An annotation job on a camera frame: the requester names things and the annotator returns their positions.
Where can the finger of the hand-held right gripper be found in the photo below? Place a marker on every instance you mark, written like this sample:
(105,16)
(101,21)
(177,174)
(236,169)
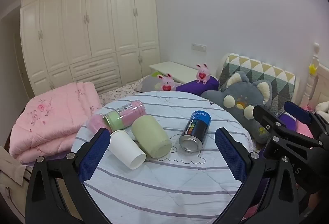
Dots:
(264,117)
(298,111)

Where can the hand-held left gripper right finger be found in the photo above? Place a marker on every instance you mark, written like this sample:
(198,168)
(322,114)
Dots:
(230,156)

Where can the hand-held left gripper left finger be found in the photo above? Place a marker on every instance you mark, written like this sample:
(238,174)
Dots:
(93,156)

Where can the white paper cup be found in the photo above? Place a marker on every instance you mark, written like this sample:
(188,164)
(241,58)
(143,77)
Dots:
(123,147)

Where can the pale green cup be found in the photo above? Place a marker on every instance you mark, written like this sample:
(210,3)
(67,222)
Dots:
(151,134)

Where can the pink cup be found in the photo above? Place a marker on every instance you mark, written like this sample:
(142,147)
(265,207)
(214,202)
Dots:
(96,122)

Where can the white bed headboard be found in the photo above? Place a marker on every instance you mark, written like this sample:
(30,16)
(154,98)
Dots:
(321,85)

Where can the grey koala plush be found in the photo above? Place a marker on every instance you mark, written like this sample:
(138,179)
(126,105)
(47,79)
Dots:
(239,93)

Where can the blue and black can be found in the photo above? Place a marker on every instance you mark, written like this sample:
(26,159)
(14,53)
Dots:
(195,131)

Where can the yellow star ornament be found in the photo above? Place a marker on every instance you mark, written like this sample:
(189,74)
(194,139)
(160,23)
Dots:
(312,69)

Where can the triangle patterned cushion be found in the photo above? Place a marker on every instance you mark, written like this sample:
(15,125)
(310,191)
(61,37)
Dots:
(257,67)

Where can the pink bottle with green label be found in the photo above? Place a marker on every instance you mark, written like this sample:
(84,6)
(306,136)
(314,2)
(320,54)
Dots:
(128,113)

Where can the folded pink quilt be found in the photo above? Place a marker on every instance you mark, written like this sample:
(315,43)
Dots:
(51,116)

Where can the heart print bedsheet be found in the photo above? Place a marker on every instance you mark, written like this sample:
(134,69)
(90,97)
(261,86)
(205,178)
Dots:
(115,94)

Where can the striped white tablecloth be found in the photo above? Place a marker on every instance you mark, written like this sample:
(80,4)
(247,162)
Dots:
(164,183)

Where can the pink bunny plush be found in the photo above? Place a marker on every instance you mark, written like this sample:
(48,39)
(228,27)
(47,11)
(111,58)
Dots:
(167,82)
(202,74)

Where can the purple pillow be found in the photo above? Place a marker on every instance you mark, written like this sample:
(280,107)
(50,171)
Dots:
(190,85)

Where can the beige garment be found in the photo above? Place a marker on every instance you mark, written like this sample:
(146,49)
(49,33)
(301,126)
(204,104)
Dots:
(10,175)

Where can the grey pillow with green patch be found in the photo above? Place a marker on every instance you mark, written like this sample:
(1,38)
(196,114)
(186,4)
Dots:
(150,84)

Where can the white bedside cabinet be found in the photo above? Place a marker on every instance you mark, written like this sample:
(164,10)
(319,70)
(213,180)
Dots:
(172,68)

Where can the cream wardrobe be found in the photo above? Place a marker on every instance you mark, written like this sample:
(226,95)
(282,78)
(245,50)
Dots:
(97,21)

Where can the white wall socket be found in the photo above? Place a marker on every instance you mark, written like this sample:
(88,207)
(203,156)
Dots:
(199,47)

